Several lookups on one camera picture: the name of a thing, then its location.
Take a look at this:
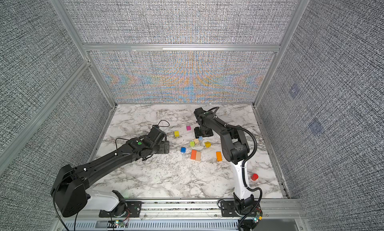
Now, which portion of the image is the aluminium mounting rail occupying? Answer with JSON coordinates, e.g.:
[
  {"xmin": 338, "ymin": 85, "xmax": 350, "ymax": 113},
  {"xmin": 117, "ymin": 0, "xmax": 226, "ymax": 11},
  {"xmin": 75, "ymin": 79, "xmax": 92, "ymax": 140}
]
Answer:
[{"xmin": 55, "ymin": 197, "xmax": 307, "ymax": 221}]

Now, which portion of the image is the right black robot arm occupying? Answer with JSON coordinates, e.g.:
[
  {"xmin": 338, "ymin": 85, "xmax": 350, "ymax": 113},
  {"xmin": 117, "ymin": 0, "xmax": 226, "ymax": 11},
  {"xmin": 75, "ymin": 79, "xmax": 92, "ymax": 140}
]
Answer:
[{"xmin": 194, "ymin": 107, "xmax": 257, "ymax": 216}]

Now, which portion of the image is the natural tan wood block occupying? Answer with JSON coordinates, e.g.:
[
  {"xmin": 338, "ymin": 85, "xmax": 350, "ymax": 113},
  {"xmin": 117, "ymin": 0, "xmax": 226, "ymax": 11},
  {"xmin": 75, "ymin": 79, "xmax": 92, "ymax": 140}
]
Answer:
[{"xmin": 195, "ymin": 152, "xmax": 202, "ymax": 162}]

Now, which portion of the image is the orange wood block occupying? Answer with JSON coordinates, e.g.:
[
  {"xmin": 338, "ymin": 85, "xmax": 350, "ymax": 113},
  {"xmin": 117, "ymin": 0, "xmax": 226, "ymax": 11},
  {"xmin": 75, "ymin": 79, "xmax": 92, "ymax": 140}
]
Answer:
[{"xmin": 216, "ymin": 152, "xmax": 223, "ymax": 162}]

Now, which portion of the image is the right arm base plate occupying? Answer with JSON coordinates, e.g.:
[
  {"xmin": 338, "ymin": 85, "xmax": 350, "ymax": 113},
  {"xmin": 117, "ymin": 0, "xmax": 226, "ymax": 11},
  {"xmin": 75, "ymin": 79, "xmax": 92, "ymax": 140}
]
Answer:
[{"xmin": 218, "ymin": 200, "xmax": 263, "ymax": 218}]

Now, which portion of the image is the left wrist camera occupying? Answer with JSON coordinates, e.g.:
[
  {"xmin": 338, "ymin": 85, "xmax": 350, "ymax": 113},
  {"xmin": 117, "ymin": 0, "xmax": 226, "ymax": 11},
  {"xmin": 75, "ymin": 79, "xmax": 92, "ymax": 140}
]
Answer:
[{"xmin": 147, "ymin": 125, "xmax": 167, "ymax": 145}]

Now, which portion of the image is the red-orange wood block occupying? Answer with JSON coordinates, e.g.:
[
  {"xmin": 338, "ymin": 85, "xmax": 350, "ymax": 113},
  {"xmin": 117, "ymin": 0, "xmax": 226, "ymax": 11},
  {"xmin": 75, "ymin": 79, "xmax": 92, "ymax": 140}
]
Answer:
[{"xmin": 191, "ymin": 150, "xmax": 197, "ymax": 160}]

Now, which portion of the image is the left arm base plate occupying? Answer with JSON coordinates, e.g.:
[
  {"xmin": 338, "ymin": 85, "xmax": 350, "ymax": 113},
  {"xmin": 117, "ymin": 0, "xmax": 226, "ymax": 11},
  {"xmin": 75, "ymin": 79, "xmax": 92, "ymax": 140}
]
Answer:
[{"xmin": 99, "ymin": 201, "xmax": 143, "ymax": 219}]

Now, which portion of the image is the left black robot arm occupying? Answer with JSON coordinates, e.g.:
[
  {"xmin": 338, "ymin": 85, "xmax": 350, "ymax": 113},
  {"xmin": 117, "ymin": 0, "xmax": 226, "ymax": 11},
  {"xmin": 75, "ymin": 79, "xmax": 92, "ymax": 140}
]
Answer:
[{"xmin": 51, "ymin": 138, "xmax": 170, "ymax": 218}]

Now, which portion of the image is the red wood cylinder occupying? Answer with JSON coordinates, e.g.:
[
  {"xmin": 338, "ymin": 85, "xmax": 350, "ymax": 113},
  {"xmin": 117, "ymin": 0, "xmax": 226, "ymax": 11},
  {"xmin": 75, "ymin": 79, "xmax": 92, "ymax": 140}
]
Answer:
[{"xmin": 251, "ymin": 174, "xmax": 259, "ymax": 181}]

